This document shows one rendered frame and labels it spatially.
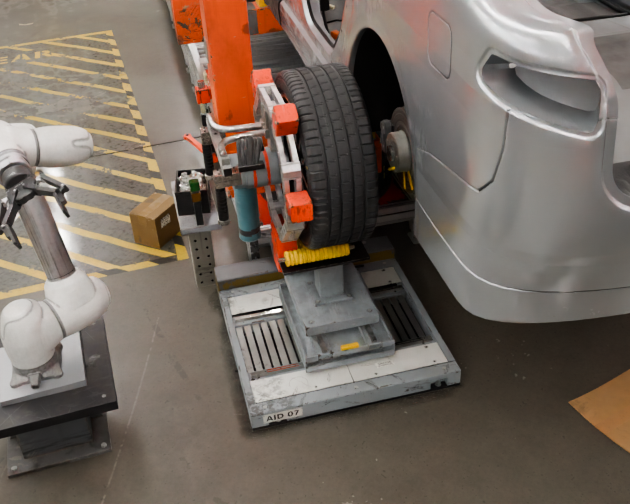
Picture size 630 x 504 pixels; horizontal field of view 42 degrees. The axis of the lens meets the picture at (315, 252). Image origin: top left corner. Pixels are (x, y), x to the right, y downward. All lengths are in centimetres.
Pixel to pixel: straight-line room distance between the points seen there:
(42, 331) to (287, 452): 96
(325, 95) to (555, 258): 102
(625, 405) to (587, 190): 141
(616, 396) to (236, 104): 185
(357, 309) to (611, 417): 103
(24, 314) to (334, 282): 119
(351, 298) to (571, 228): 140
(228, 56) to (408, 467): 166
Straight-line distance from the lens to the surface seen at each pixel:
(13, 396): 302
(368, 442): 305
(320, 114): 272
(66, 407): 294
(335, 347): 321
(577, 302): 233
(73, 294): 295
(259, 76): 306
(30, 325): 290
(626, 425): 323
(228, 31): 316
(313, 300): 330
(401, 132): 301
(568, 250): 215
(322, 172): 268
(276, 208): 317
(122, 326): 370
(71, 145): 230
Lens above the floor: 226
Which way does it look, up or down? 35 degrees down
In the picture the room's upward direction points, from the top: 4 degrees counter-clockwise
